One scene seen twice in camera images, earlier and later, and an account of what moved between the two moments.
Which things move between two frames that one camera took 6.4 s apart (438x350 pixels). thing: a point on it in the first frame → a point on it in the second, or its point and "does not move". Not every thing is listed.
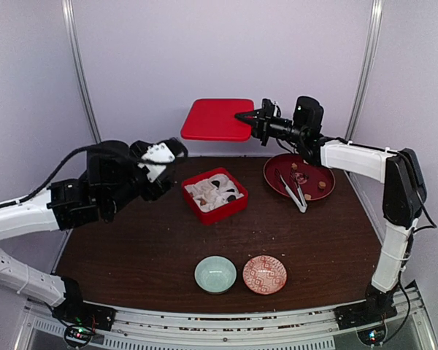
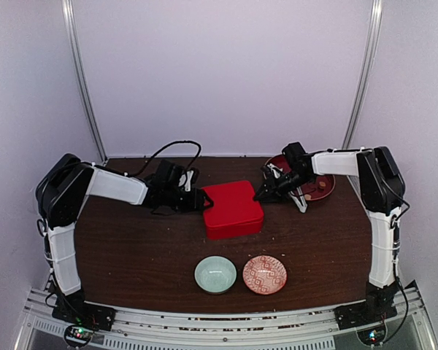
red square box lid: (215, 119) → (235, 211)
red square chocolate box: (215, 195) → (225, 222)
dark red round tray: (317, 181) does not move
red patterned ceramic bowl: (264, 275) does not move
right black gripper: (261, 125) → (272, 185)
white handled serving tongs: (303, 208) does not move
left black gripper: (160, 187) → (197, 202)
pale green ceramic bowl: (215, 275) does not move
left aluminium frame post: (70, 31) does not move
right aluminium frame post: (369, 68) does not move
